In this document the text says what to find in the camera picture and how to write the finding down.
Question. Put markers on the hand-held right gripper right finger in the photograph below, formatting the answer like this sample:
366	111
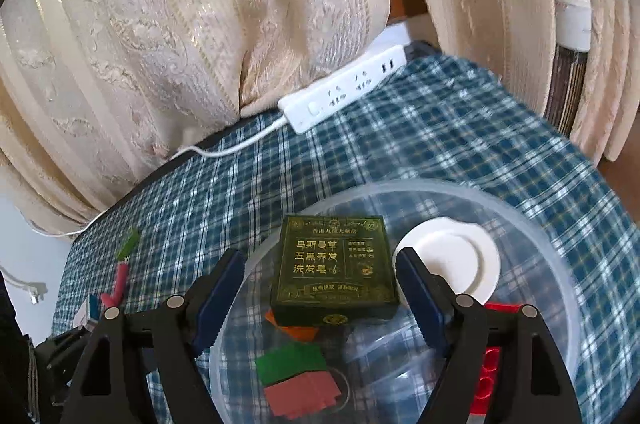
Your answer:
420	299

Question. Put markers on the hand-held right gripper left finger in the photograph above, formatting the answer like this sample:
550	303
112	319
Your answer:
220	299

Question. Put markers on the white round lid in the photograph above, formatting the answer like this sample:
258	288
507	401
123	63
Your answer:
450	254

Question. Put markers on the white medicine box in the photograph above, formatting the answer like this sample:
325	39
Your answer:
89	310

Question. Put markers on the clear plastic bag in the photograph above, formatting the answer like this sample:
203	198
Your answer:
380	344

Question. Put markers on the orange card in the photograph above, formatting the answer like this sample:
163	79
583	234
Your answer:
295	333

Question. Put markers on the green card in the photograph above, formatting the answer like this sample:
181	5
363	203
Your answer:
290	361

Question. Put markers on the dark green printed box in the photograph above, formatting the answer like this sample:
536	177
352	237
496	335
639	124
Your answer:
330	269

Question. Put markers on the pink foam stick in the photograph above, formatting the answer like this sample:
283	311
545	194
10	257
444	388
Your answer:
120	279

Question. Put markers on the red building block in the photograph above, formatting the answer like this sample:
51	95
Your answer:
487	379

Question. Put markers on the green clip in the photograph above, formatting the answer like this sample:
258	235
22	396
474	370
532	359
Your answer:
129	243

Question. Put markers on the red card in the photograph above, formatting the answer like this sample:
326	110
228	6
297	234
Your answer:
305	396

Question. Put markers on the clear plastic basin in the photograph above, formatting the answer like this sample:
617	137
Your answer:
550	264

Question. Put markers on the white power plug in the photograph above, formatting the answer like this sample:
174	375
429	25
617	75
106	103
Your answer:
35	290

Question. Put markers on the blue plaid cloth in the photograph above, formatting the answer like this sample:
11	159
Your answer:
425	143

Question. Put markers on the white power strip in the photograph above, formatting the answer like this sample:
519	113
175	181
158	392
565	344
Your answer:
340	91

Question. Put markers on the brown striped roll white cap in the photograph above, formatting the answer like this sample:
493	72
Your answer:
567	73

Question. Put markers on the cream patterned curtain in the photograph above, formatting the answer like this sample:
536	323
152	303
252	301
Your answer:
175	28

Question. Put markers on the plain beige curtain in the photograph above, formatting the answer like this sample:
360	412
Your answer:
500	3

